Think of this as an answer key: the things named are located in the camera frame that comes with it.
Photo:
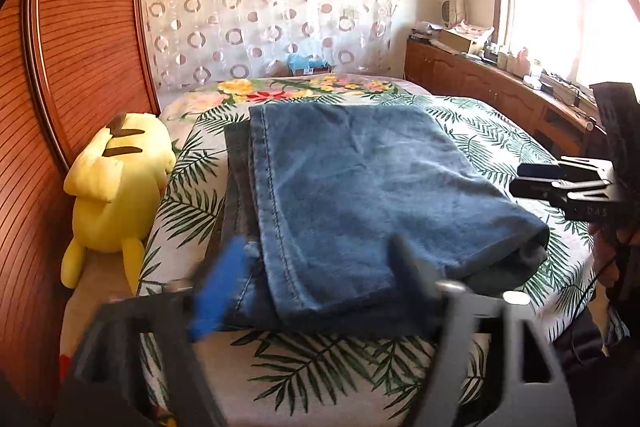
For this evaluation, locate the wooden cabinet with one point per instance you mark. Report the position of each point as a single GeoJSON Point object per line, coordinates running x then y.
{"type": "Point", "coordinates": [475, 77]}

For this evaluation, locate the blue denim pants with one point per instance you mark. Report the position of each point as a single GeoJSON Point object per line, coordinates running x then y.
{"type": "Point", "coordinates": [360, 182]}

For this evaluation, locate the floral bed sheet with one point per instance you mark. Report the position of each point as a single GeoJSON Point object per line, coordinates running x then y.
{"type": "Point", "coordinates": [320, 372]}

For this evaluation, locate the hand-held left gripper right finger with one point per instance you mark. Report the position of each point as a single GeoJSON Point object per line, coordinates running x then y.
{"type": "Point", "coordinates": [415, 277]}

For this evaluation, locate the dark box on sill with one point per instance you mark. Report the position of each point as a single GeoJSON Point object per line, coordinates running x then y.
{"type": "Point", "coordinates": [560, 89]}

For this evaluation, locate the person's right hand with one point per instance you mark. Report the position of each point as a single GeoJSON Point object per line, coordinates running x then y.
{"type": "Point", "coordinates": [606, 267]}

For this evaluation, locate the person's dark clothing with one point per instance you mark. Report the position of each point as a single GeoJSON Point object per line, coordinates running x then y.
{"type": "Point", "coordinates": [595, 372]}

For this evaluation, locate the cardboard box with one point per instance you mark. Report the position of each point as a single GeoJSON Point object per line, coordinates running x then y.
{"type": "Point", "coordinates": [460, 39]}

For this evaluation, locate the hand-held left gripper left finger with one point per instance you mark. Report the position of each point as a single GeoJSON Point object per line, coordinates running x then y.
{"type": "Point", "coordinates": [220, 287]}

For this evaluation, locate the small printed box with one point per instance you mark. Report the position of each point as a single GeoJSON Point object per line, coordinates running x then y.
{"type": "Point", "coordinates": [317, 70]}

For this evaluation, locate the pale pink bottle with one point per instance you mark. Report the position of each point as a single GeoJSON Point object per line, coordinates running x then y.
{"type": "Point", "coordinates": [522, 61]}

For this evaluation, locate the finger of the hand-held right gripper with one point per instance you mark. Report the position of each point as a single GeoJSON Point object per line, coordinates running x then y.
{"type": "Point", "coordinates": [537, 191]}
{"type": "Point", "coordinates": [540, 171]}

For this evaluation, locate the blue cloth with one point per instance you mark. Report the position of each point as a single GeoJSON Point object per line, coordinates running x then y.
{"type": "Point", "coordinates": [302, 60]}

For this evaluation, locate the wooden slatted headboard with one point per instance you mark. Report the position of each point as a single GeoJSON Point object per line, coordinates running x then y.
{"type": "Point", "coordinates": [75, 57]}

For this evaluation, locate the yellow plush toy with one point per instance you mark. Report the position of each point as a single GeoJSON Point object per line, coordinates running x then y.
{"type": "Point", "coordinates": [115, 187]}

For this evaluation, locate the window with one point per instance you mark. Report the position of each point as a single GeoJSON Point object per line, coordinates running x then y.
{"type": "Point", "coordinates": [565, 7]}

